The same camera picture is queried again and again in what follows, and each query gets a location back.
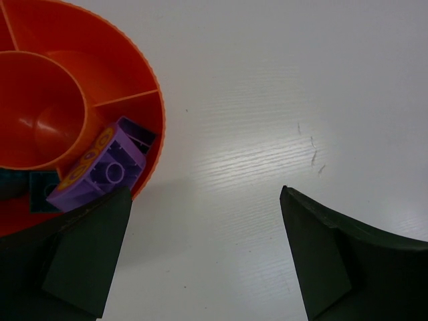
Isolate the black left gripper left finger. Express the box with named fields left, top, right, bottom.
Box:
left=1, top=187, right=132, bottom=320

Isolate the purple 2x4 lego brick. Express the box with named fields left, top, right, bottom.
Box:
left=47, top=116, right=156, bottom=213

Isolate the teal 2x4 lego brick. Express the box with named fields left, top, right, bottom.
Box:
left=1, top=169, right=60, bottom=213

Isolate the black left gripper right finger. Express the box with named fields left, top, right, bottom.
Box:
left=280, top=186, right=427, bottom=320

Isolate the orange divided round container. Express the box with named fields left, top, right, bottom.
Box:
left=1, top=1, right=166, bottom=236

